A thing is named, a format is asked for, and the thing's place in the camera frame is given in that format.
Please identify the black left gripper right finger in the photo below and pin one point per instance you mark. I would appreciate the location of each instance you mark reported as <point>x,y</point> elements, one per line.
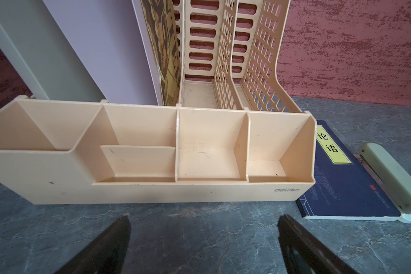
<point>305,254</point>

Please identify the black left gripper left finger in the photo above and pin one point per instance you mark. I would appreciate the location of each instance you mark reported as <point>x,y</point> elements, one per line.
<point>105,254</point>

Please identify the dark blue book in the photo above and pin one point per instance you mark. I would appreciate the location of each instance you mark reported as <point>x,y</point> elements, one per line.
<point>344,189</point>

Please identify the pale green stapler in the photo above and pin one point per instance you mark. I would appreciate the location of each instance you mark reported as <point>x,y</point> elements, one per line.
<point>396,181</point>

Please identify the beige desk organizer file rack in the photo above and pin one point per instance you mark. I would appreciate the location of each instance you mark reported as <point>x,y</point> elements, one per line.
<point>235,134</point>

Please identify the lilac folder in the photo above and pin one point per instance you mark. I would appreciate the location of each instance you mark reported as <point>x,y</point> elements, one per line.
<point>106,37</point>

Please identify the grey-green folder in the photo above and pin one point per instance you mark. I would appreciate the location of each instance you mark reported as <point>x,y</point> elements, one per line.
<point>42,56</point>

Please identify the yellow patterned book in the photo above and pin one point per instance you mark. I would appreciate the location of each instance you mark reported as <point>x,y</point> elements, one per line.
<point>162,30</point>

